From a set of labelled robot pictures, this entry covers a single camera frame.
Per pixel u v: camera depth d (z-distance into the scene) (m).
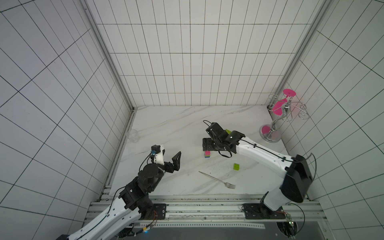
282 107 0.84
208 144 0.74
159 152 0.61
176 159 0.64
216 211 0.74
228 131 1.04
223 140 0.59
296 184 0.41
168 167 0.62
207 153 0.90
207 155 0.91
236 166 0.87
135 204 0.51
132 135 1.00
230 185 0.81
